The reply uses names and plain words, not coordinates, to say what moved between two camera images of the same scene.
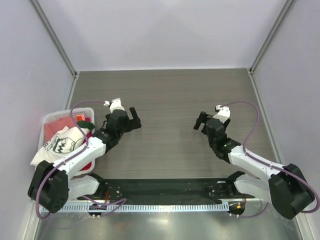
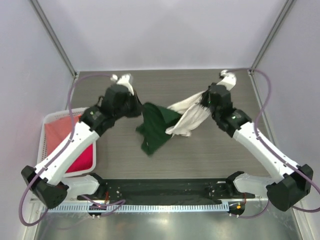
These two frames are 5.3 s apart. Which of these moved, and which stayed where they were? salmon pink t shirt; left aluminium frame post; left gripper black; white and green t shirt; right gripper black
Moved: white and green t shirt; left gripper black; right gripper black
Stayed: salmon pink t shirt; left aluminium frame post
